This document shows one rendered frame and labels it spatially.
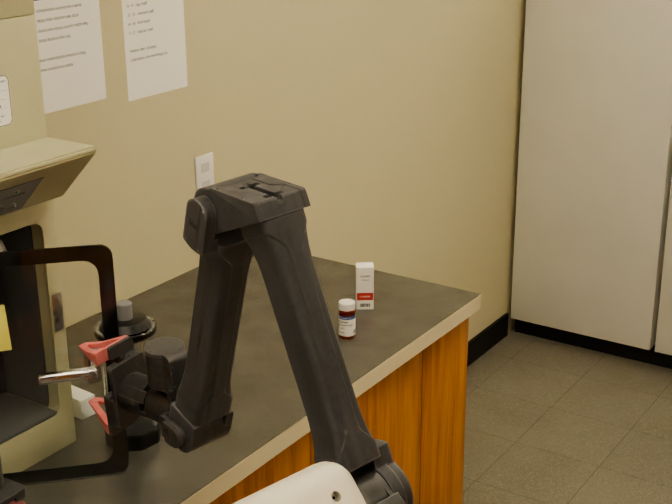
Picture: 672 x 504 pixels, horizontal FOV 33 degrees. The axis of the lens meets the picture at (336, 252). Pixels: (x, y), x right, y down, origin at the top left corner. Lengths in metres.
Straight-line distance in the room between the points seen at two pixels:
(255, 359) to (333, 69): 1.22
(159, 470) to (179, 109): 1.10
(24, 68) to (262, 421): 0.78
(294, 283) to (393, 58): 2.43
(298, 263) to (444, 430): 1.57
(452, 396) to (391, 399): 0.32
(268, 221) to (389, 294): 1.48
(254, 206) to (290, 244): 0.06
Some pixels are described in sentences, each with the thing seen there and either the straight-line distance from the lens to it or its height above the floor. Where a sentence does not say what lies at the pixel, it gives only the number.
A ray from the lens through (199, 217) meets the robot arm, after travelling 1.32.
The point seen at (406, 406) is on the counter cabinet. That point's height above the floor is 0.76.
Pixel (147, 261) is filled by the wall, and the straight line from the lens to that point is 2.82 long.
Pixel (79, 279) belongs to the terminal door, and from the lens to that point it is 1.77.
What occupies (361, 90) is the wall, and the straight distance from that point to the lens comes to 3.51.
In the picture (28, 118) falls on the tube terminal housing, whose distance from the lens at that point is 1.91.
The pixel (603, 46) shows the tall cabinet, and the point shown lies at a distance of 4.37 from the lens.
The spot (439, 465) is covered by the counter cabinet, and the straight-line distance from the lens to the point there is 2.83.
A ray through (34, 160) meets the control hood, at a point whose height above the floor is 1.51.
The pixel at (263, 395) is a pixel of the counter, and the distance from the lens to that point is 2.24.
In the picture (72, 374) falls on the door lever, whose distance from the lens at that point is 1.78.
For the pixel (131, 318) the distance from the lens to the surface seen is 2.01.
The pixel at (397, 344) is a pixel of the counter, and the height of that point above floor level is 0.94.
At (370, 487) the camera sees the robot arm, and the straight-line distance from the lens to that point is 1.32.
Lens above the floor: 1.96
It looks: 20 degrees down
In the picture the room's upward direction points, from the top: straight up
